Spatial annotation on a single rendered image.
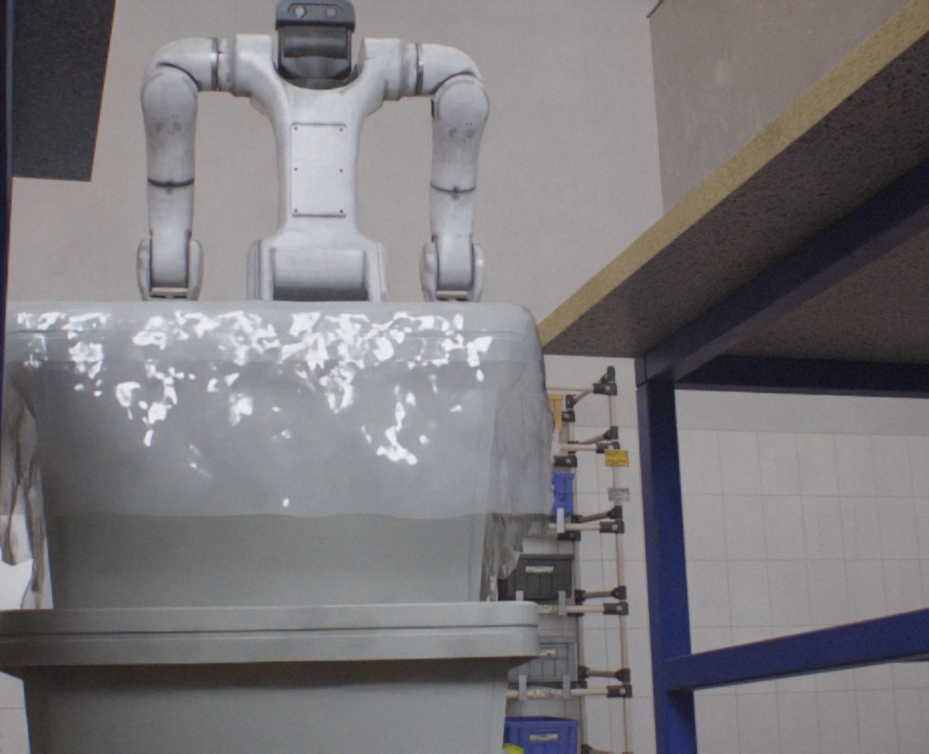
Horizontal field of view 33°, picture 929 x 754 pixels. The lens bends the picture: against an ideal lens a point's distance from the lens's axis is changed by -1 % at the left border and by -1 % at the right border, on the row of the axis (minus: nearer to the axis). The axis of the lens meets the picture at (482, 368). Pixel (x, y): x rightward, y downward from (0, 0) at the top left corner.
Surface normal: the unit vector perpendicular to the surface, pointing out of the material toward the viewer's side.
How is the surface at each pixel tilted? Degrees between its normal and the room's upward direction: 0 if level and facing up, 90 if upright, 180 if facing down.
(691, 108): 90
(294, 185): 96
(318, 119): 96
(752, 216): 180
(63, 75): 180
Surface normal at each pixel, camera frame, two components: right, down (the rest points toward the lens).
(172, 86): 0.18, 0.38
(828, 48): -0.96, -0.04
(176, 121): 0.18, 0.70
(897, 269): 0.04, 0.97
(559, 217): 0.28, -0.25
